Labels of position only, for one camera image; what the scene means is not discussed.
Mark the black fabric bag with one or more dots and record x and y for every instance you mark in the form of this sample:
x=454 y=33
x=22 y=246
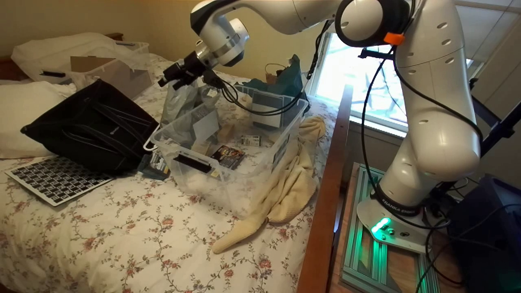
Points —
x=91 y=130

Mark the black orange razor box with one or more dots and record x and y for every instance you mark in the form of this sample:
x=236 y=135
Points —
x=228 y=156

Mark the teal wooden pallet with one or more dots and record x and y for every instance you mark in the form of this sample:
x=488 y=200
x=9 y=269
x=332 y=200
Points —
x=358 y=260

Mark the small grey box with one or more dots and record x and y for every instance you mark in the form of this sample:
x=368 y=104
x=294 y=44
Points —
x=153 y=168

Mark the small black object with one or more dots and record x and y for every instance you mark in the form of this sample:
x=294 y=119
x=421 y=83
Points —
x=53 y=72

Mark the grey-blue plastic bag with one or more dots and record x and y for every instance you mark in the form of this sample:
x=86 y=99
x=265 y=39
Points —
x=175 y=106

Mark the cream cloth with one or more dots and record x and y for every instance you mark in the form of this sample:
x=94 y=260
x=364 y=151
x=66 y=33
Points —
x=286 y=195

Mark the teal bag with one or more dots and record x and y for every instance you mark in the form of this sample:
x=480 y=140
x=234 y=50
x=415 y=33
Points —
x=286 y=81

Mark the bright window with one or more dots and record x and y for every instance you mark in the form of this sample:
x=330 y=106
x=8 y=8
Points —
x=335 y=70

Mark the white pillow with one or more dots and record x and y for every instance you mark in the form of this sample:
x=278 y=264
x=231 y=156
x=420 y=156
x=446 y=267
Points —
x=21 y=107

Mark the open cardboard box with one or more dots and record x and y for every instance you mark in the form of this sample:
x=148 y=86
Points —
x=118 y=75

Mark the dark blue fabric object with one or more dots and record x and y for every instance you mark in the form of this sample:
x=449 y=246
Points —
x=488 y=238

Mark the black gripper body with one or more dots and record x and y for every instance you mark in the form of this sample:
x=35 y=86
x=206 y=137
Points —
x=193 y=67

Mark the wooden bed frame rail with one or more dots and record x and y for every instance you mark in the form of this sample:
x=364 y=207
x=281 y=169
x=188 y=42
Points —
x=325 y=216

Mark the clear plastic container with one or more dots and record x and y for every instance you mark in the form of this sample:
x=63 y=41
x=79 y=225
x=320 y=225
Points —
x=244 y=184

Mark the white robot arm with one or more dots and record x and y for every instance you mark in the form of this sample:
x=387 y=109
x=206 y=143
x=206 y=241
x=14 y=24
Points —
x=433 y=107

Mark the checkerboard calibration board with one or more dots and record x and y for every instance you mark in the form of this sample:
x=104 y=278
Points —
x=53 y=179

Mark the black camera stand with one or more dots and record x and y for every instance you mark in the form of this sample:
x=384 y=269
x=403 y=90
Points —
x=506 y=125

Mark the floral bed sheet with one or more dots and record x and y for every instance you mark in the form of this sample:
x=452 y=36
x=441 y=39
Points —
x=135 y=233

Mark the white label sticker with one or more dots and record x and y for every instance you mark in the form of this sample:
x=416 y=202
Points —
x=268 y=117

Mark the white plastic bag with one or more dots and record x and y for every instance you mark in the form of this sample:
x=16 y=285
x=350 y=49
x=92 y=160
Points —
x=53 y=50

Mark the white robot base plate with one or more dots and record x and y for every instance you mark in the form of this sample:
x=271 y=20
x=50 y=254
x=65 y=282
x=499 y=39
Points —
x=400 y=236

